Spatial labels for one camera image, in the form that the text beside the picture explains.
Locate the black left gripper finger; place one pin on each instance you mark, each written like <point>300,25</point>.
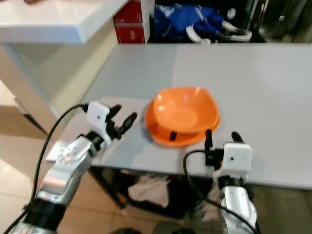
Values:
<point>116,112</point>
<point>128,123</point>

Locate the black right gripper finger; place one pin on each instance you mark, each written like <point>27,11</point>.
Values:
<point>209,140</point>
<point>238,138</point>

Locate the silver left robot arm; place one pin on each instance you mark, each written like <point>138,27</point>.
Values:
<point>70,161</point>

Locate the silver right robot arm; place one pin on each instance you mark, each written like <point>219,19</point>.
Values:
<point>236,202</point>

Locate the orange plastic plate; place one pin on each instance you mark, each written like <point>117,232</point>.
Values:
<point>156,134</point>

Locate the orange plastic bowl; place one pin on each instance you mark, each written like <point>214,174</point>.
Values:
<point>185,109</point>

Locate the black storage basket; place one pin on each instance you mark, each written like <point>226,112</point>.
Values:
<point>180,195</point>

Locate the white crumpled cloth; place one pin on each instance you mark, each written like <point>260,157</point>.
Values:
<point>148,190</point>

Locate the red cardboard box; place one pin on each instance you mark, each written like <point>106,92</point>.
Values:
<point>131,29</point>

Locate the blue fabric bag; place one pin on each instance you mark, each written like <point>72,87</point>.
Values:
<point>180,22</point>

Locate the white counter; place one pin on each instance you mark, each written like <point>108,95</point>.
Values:
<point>48,22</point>

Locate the dark glass cabinet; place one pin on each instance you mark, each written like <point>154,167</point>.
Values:
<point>278,19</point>

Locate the brown object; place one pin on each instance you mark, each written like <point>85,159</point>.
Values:
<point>35,1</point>

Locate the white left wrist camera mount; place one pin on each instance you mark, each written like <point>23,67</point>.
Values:
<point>98,116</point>

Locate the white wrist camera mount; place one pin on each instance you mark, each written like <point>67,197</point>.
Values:
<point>236,158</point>
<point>98,116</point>

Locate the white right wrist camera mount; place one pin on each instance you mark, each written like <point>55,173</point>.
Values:
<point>236,158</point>

